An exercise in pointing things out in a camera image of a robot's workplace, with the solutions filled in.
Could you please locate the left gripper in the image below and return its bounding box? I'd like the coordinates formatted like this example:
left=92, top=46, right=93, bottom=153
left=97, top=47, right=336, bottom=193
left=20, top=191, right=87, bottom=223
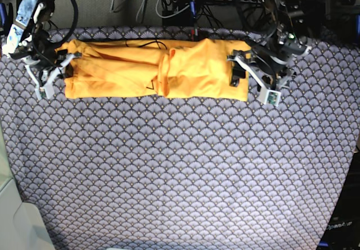
left=227, top=36, right=312, bottom=106

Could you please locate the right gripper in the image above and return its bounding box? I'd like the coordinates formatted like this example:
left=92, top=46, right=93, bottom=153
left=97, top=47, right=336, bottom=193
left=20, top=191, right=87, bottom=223
left=8, top=33, right=82, bottom=99

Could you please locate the yellow T-shirt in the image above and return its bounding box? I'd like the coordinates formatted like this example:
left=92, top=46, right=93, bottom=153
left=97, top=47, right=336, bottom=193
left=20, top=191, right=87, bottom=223
left=61, top=39, right=250, bottom=102

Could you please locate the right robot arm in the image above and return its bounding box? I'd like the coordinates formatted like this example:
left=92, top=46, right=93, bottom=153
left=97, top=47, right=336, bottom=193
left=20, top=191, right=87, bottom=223
left=2, top=0, right=81, bottom=100

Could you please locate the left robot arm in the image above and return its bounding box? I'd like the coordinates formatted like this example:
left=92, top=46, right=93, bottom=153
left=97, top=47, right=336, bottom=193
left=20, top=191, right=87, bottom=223
left=227, top=0, right=312, bottom=106

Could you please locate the blue fan-patterned tablecloth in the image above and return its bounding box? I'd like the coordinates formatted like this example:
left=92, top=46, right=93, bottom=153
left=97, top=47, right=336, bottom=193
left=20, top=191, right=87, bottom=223
left=1, top=40, right=359, bottom=249

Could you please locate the white plastic bin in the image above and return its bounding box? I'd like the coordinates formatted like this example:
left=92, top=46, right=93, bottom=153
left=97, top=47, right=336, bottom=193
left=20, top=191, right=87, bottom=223
left=1, top=138, right=54, bottom=249

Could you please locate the black OpenArm box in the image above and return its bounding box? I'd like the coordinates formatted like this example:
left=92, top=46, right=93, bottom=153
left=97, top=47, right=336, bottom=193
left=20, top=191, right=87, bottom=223
left=317, top=152, right=359, bottom=249

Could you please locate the white cable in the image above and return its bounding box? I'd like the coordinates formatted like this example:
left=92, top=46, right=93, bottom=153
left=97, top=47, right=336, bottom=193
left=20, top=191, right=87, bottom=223
left=155, top=0, right=192, bottom=19

